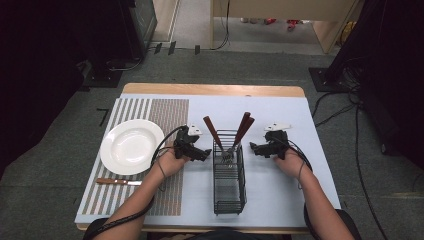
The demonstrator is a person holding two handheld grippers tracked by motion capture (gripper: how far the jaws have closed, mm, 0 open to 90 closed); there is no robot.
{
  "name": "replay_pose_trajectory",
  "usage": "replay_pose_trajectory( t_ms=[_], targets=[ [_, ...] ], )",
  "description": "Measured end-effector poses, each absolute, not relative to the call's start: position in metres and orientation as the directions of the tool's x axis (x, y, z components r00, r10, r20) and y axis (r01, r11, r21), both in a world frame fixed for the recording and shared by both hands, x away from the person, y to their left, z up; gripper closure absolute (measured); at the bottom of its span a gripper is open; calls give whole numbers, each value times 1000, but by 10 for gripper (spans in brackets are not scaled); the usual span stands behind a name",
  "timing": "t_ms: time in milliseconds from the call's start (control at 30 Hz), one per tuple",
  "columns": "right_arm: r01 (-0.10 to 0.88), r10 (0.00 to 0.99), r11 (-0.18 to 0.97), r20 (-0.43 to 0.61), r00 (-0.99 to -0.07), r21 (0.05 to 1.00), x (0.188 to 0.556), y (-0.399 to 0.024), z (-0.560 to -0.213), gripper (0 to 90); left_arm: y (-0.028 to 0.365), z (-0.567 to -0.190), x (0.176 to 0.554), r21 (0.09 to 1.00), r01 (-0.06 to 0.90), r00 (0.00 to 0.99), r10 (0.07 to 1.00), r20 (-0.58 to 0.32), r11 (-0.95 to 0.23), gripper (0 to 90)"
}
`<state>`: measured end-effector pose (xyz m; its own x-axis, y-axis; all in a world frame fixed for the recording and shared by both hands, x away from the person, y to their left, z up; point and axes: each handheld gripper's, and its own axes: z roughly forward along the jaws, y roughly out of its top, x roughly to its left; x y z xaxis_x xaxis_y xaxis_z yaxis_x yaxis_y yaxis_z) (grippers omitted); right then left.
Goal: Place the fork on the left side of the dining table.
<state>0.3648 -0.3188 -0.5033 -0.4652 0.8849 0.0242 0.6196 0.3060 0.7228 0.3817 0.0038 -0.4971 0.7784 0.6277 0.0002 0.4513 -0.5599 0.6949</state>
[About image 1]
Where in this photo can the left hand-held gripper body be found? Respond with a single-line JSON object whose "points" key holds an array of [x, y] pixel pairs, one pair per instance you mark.
{"points": [[182, 143]]}

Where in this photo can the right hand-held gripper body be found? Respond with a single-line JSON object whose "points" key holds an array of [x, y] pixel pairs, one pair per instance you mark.
{"points": [[276, 143]]}

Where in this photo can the person's left hand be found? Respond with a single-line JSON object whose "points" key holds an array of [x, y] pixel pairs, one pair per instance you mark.
{"points": [[170, 164]]}

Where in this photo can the person's right hand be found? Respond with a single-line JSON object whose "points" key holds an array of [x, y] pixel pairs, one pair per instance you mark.
{"points": [[290, 165]]}

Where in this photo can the striped woven placemat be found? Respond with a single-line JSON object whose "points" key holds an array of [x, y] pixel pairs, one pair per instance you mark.
{"points": [[168, 113]]}

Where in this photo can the pale blue table cover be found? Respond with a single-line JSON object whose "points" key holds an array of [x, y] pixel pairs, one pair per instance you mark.
{"points": [[276, 200]]}

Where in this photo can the white round plate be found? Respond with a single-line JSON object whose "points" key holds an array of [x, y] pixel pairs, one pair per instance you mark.
{"points": [[131, 146]]}

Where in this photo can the wooden table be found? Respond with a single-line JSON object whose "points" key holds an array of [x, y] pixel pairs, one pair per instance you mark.
{"points": [[213, 89]]}

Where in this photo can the black stand base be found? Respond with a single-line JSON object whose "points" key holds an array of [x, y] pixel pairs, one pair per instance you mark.
{"points": [[321, 80]]}

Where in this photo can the red object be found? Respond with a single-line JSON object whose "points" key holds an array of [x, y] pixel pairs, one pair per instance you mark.
{"points": [[292, 24]]}

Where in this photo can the black cabinet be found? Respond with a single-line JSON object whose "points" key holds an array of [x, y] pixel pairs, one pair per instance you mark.
{"points": [[113, 33]]}

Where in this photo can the light wooden furniture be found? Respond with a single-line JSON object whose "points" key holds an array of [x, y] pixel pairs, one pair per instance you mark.
{"points": [[283, 8]]}

